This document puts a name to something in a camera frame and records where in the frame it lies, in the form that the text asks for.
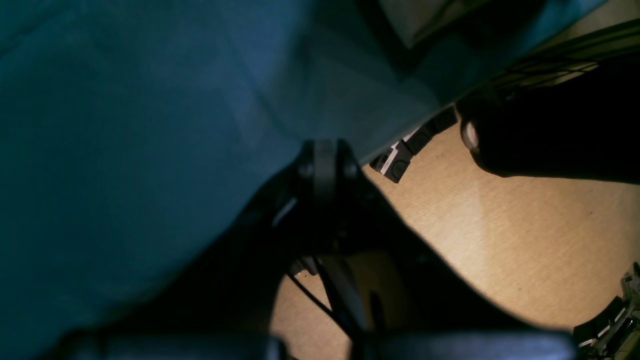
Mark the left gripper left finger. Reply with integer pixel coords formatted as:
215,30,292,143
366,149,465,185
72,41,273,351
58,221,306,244
45,140,330,360

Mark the blue table cloth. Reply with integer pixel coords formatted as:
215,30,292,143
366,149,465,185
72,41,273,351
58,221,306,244
0,0,602,360

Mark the black power strip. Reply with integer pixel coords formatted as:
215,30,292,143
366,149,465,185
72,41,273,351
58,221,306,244
369,105,458,183

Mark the beige T-shirt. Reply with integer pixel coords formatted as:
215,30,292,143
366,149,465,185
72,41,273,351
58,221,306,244
378,0,493,50

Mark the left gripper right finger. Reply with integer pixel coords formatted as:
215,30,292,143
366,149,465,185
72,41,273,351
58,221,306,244
327,140,578,360

